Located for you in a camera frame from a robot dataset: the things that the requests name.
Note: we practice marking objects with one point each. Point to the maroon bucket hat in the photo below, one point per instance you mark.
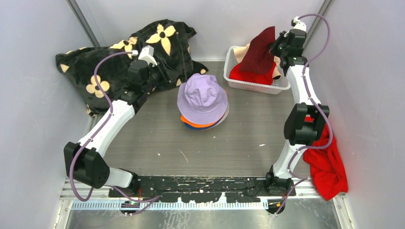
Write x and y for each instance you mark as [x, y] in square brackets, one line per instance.
[259, 59]

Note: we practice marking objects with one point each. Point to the red bucket hat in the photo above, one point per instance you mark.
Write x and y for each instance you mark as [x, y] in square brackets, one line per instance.
[266, 79]

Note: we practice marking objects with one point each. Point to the white plastic basket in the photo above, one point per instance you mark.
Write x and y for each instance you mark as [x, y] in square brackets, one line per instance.
[276, 87]

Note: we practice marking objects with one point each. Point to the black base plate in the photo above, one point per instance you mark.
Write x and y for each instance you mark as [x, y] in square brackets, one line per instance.
[205, 189]

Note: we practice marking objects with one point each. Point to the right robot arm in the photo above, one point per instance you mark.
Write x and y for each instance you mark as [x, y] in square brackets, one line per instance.
[308, 116]

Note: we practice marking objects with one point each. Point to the red cloth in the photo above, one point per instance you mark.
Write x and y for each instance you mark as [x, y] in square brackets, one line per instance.
[327, 170]

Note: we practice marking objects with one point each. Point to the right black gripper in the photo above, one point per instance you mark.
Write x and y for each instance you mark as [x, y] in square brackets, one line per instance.
[282, 36]

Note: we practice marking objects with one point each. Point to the blue bucket hat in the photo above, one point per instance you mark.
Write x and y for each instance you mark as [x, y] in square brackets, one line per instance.
[200, 128]

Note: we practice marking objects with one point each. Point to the orange bucket hat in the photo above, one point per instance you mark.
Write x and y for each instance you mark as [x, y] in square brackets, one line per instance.
[202, 107]

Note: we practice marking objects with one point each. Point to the black blanket with cream flowers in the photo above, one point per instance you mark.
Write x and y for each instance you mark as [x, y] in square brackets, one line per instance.
[99, 73]

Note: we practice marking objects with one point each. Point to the lilac bucket hat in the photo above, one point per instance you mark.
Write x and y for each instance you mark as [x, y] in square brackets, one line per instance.
[199, 81]

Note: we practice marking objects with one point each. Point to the beige bucket hat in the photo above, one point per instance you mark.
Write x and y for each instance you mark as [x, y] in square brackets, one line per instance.
[241, 51]

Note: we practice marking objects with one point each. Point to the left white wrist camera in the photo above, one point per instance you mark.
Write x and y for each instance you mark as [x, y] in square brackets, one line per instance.
[146, 54]

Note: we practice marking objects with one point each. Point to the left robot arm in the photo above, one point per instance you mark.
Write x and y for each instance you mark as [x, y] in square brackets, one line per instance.
[84, 160]

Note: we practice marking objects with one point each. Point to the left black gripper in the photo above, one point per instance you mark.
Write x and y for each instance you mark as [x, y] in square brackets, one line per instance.
[167, 74]

